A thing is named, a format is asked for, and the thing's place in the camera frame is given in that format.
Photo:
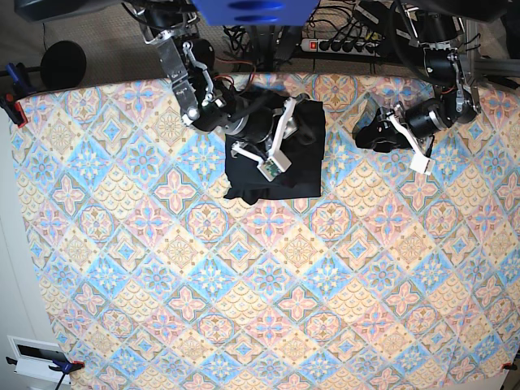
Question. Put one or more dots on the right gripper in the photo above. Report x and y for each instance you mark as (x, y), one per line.
(262, 127)

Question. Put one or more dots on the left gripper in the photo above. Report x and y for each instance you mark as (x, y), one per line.
(381, 136)

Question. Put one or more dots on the black t-shirt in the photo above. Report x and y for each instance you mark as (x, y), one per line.
(305, 150)

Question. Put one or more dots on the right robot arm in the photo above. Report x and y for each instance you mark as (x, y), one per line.
(206, 102)

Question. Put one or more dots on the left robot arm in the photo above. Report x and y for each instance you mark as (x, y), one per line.
(426, 43)

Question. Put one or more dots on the white power strip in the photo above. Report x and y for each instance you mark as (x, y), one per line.
(353, 47)

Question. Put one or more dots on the patterned tablecloth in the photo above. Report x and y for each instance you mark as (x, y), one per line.
(387, 279)

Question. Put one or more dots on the black round stool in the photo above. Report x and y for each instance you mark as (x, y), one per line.
(63, 66)

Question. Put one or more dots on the blue orange clamp upper left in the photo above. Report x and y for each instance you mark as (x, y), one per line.
(21, 87)

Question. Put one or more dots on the blue orange clamp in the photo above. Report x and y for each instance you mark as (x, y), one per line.
(61, 367)
(21, 87)

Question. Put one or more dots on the orange clamp lower right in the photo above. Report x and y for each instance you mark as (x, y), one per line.
(509, 367)

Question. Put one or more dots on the blue orange clamp lower left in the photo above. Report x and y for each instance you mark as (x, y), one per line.
(61, 367)

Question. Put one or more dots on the white floor vent box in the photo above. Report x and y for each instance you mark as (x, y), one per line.
(33, 358)

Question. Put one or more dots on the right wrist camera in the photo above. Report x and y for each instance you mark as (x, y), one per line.
(274, 166)

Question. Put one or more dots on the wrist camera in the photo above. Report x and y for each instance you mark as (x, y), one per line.
(274, 166)
(422, 164)

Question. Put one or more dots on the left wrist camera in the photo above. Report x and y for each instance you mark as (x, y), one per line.
(422, 164)

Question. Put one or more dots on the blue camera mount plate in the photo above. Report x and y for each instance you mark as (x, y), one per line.
(256, 12)

